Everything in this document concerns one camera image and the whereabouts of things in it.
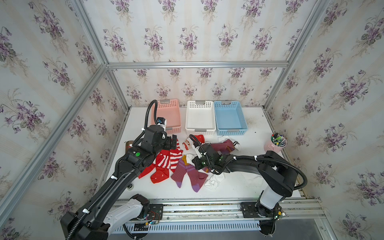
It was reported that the pink plastic basket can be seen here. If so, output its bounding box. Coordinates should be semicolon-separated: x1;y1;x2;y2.
157;99;182;135

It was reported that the maroon purple sock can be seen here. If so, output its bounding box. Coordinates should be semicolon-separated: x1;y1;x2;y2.
211;139;236;154

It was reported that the pink pen cup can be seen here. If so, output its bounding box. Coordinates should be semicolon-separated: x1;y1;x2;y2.
264;133;288;153

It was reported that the red santa christmas sock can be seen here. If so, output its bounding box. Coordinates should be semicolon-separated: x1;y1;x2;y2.
183;135;205;151

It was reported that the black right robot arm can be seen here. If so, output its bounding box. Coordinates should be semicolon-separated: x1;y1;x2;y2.
189;135;308;220

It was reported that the brown plaid glasses case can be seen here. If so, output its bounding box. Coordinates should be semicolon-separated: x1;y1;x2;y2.
125;141;134;153

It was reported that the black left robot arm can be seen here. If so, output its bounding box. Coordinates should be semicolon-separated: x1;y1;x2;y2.
60;100;177;240

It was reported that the purple sock yellow cuff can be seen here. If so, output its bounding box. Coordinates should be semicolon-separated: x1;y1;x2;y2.
171;156;208;193

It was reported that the blue plastic basket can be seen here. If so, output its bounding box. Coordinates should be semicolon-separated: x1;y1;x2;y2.
214;101;248;136

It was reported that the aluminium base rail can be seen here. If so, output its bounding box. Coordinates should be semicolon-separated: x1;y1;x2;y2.
150;198;326;223

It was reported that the white plastic basket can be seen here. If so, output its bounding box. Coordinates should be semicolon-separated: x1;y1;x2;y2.
185;101;216;136

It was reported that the red white striped sock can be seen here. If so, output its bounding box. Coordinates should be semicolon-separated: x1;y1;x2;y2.
155;141;183;173

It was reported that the small white sock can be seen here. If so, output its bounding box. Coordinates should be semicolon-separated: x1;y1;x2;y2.
186;154;197;166

